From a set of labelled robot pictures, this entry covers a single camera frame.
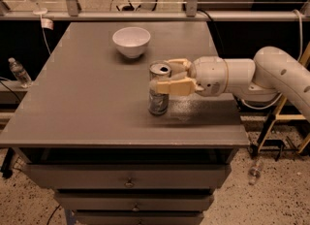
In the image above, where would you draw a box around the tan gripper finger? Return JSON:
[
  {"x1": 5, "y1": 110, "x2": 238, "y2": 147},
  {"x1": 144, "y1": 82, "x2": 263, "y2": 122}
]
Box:
[
  {"x1": 167, "y1": 58, "x2": 192, "y2": 72},
  {"x1": 155, "y1": 77, "x2": 203, "y2": 96}
]

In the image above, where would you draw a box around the white bowl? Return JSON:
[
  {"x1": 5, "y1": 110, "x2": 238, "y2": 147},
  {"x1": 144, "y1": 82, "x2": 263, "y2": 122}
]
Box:
[{"x1": 112, "y1": 27, "x2": 151, "y2": 58}]

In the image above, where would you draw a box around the plastic bottle on floor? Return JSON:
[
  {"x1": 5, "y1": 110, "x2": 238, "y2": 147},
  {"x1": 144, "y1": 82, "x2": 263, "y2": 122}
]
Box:
[{"x1": 248, "y1": 159, "x2": 263, "y2": 185}]

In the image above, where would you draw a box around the plastic water bottle on ledge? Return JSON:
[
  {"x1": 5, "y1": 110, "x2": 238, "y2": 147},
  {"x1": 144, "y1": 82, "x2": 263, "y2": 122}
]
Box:
[{"x1": 8, "y1": 57, "x2": 32, "y2": 88}]

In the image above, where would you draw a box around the top drawer knob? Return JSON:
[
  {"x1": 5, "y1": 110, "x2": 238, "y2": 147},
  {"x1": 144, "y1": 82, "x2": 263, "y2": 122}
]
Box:
[{"x1": 124, "y1": 177, "x2": 135, "y2": 188}]

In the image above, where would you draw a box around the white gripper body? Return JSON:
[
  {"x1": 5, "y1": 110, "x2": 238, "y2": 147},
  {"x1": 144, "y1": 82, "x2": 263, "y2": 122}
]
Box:
[{"x1": 190, "y1": 56, "x2": 228, "y2": 97}]

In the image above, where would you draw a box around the drawer knob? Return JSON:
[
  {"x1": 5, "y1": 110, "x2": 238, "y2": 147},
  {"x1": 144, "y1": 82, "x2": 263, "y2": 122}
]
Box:
[
  {"x1": 124, "y1": 177, "x2": 135, "y2": 188},
  {"x1": 132, "y1": 204, "x2": 140, "y2": 212}
]

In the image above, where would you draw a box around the yellow black stand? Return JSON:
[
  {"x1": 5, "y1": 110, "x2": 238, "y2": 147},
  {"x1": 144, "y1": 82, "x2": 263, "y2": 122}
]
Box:
[{"x1": 248, "y1": 47, "x2": 310, "y2": 160}]

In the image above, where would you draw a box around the crushed red bull can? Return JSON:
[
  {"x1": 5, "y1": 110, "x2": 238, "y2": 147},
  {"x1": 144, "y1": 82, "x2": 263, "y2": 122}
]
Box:
[{"x1": 148, "y1": 61, "x2": 171, "y2": 115}]

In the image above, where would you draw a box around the white cable with tag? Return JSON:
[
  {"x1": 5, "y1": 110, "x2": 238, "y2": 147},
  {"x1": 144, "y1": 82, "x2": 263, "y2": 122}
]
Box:
[{"x1": 39, "y1": 14, "x2": 54, "y2": 56}]

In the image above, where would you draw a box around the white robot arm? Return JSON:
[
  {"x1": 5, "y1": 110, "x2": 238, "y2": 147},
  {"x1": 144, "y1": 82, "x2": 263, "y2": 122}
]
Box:
[{"x1": 149, "y1": 47, "x2": 310, "y2": 121}]

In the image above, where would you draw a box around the grey drawer cabinet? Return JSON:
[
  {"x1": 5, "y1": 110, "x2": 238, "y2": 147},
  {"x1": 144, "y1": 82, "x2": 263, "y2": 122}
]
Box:
[{"x1": 0, "y1": 21, "x2": 248, "y2": 225}]

